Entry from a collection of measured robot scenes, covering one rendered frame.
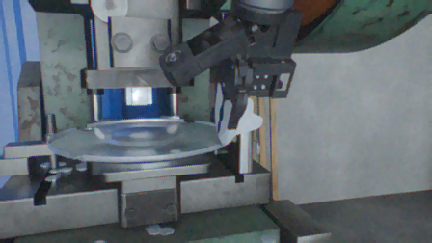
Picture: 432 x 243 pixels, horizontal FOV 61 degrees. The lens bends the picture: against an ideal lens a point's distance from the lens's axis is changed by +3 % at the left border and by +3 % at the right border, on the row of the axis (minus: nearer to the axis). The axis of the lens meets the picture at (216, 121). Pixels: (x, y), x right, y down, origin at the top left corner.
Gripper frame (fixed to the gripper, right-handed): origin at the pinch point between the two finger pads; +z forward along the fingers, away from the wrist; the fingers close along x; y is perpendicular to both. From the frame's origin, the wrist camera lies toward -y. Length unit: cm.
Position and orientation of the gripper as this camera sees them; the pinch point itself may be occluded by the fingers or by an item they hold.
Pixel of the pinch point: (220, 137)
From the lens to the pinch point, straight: 53.3
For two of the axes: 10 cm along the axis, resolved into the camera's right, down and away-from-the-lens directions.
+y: 9.5, -0.6, 3.2
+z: -1.4, 8.2, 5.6
